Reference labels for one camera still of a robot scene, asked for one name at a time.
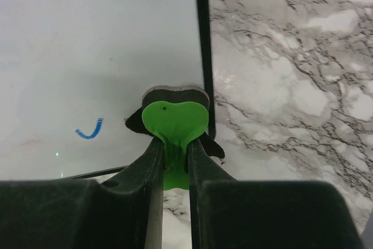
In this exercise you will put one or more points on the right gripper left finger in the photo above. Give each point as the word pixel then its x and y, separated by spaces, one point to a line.
pixel 125 211

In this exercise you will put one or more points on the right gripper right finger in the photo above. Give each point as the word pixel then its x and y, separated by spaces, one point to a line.
pixel 228 213

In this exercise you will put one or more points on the green black whiteboard eraser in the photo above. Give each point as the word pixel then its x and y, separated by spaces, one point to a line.
pixel 177 116

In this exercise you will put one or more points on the white whiteboard black frame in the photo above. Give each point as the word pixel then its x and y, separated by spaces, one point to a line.
pixel 72 72

